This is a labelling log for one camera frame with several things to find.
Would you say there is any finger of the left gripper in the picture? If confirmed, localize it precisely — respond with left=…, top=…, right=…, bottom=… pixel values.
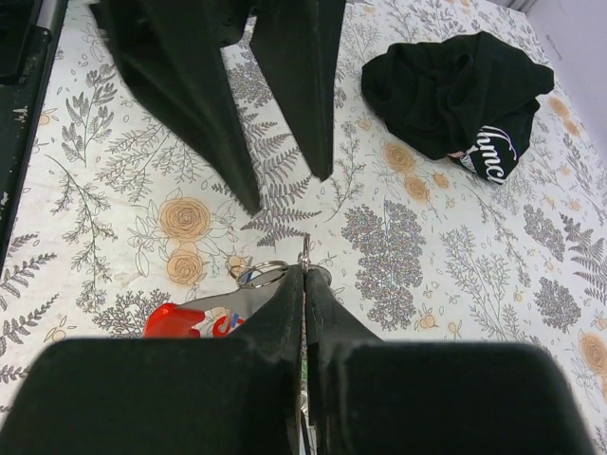
left=90, top=1, right=261, bottom=213
left=250, top=0, right=345, bottom=181

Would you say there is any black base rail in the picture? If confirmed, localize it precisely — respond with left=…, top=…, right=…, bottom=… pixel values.
left=1, top=0, right=67, bottom=259

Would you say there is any key bunch with coloured tags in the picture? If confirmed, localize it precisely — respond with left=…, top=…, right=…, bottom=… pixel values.
left=141, top=234, right=317, bottom=455

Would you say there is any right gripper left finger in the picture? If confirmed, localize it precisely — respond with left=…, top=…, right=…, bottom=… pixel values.
left=1, top=265, right=304, bottom=454

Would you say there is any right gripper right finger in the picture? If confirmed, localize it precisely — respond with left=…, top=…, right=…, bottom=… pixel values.
left=305, top=270, right=594, bottom=454

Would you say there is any black drawstring bag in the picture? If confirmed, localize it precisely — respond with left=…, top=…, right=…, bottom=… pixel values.
left=361, top=31, right=555, bottom=185

